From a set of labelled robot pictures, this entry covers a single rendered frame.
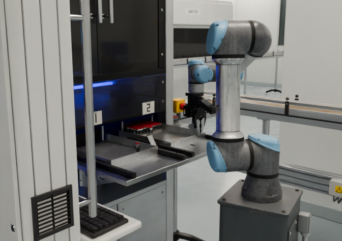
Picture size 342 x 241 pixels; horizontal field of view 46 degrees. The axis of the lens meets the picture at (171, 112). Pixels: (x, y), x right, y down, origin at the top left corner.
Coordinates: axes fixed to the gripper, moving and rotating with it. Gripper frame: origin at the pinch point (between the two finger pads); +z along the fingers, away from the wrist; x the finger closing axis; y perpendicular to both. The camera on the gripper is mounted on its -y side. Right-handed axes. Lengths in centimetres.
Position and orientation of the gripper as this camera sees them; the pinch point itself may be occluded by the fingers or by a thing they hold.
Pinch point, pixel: (199, 134)
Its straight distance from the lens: 194.5
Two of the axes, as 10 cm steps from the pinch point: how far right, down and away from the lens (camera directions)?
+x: -6.6, 1.5, -7.4
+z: 0.1, 9.8, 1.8
